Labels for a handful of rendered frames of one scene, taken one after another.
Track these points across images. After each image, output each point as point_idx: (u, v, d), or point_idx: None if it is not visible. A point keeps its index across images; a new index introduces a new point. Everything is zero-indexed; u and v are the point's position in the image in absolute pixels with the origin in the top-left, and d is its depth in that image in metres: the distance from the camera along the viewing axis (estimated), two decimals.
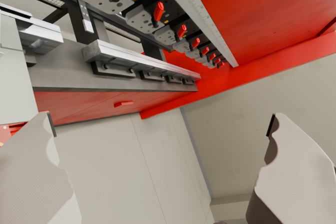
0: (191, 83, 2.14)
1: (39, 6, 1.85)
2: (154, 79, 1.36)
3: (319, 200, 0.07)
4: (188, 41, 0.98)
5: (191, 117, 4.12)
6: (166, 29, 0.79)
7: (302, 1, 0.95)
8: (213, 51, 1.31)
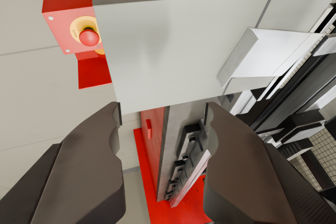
0: (166, 198, 1.84)
1: None
2: (173, 173, 1.14)
3: (259, 174, 0.08)
4: None
5: (129, 178, 3.70)
6: None
7: None
8: None
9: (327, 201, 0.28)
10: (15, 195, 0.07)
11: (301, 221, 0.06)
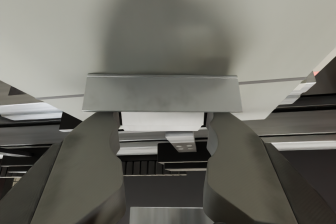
0: None
1: None
2: None
3: (259, 174, 0.08)
4: None
5: None
6: None
7: None
8: None
9: None
10: (15, 195, 0.07)
11: (301, 221, 0.06)
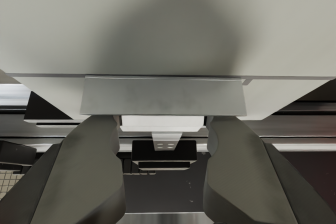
0: None
1: None
2: None
3: (259, 175, 0.08)
4: None
5: None
6: None
7: None
8: None
9: None
10: (15, 195, 0.07)
11: (301, 221, 0.06)
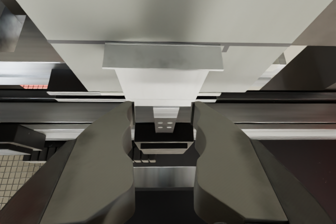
0: None
1: None
2: None
3: (247, 171, 0.08)
4: None
5: None
6: None
7: None
8: None
9: None
10: (30, 188, 0.07)
11: (289, 214, 0.06)
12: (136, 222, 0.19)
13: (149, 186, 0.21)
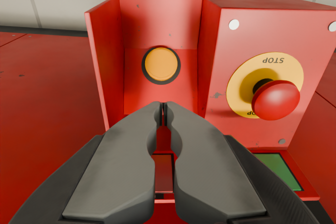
0: None
1: None
2: None
3: (225, 167, 0.08)
4: None
5: None
6: None
7: None
8: None
9: None
10: (58, 177, 0.07)
11: (267, 204, 0.06)
12: None
13: None
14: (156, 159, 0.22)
